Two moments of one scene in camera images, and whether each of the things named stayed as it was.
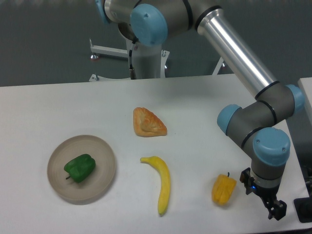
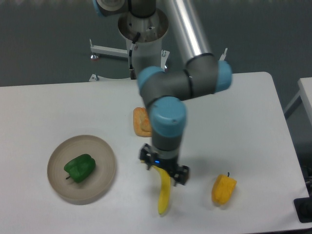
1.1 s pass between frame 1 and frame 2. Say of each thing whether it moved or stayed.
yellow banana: stayed
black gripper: moved
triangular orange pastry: stayed
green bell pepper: stayed
